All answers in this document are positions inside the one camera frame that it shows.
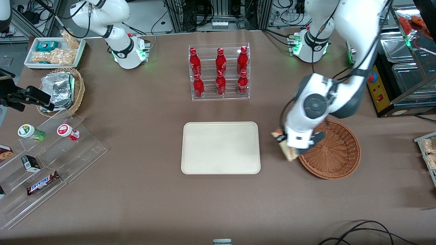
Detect small black carton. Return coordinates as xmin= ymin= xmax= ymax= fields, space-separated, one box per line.
xmin=21 ymin=154 xmax=42 ymax=173

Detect teal snack packet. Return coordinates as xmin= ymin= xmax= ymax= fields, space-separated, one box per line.
xmin=35 ymin=40 xmax=59 ymax=52

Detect white rectangular snack tray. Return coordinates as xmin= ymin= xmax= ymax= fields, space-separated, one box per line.
xmin=24 ymin=36 xmax=86 ymax=70

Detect cream plastic serving tray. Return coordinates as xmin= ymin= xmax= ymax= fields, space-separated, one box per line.
xmin=181 ymin=121 xmax=261 ymax=175

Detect silver foil containers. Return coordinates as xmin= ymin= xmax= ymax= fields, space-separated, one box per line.
xmin=40 ymin=71 xmax=76 ymax=112

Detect clear acrylic bottle rack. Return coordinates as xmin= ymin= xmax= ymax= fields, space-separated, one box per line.
xmin=188 ymin=42 xmax=251 ymax=101

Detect brown cookie box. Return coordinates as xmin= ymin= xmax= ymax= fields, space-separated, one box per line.
xmin=0 ymin=144 xmax=14 ymax=163

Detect triangular sandwich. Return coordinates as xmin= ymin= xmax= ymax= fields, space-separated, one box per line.
xmin=271 ymin=128 xmax=300 ymax=162

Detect large steel pan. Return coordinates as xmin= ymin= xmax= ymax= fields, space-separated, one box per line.
xmin=391 ymin=63 xmax=436 ymax=101

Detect red wrapped food pack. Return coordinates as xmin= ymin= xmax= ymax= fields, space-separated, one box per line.
xmin=398 ymin=15 xmax=428 ymax=33

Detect light oval wicker basket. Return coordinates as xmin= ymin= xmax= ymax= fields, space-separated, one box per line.
xmin=35 ymin=67 xmax=85 ymax=117

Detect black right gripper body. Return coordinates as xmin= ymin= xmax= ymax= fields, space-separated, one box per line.
xmin=0 ymin=89 xmax=27 ymax=112

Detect small clear nut bag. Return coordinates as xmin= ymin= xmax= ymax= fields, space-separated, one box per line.
xmin=61 ymin=30 xmax=81 ymax=49

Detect red lidded drink cup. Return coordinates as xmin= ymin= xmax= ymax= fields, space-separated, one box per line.
xmin=57 ymin=124 xmax=81 ymax=141

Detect large clear peanut bag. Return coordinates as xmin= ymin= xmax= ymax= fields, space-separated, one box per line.
xmin=32 ymin=48 xmax=77 ymax=66

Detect white wire snack rack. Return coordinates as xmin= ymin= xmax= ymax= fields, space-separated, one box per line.
xmin=414 ymin=132 xmax=436 ymax=188

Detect red cola bottle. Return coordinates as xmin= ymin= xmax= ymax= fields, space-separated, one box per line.
xmin=215 ymin=47 xmax=227 ymax=74
xmin=193 ymin=73 xmax=205 ymax=99
xmin=215 ymin=70 xmax=227 ymax=97
xmin=236 ymin=46 xmax=249 ymax=74
xmin=189 ymin=47 xmax=202 ymax=76
xmin=237 ymin=69 xmax=249 ymax=96

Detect black food warmer cabinet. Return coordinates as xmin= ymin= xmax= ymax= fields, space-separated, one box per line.
xmin=365 ymin=4 xmax=436 ymax=118

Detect small steel pan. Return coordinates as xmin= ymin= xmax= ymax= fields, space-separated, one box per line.
xmin=379 ymin=30 xmax=418 ymax=64

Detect green lidded drink cup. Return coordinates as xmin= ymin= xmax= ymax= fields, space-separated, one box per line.
xmin=17 ymin=124 xmax=47 ymax=143

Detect brown round wicker basket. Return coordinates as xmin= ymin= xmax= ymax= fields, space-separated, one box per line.
xmin=297 ymin=119 xmax=361 ymax=180

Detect snickers chocolate bar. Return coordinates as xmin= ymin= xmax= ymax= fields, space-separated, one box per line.
xmin=26 ymin=170 xmax=61 ymax=196

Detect clear acrylic stepped display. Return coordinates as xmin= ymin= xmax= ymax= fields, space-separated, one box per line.
xmin=0 ymin=109 xmax=108 ymax=230

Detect black floor cable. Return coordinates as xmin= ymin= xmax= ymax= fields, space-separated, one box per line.
xmin=318 ymin=220 xmax=420 ymax=245

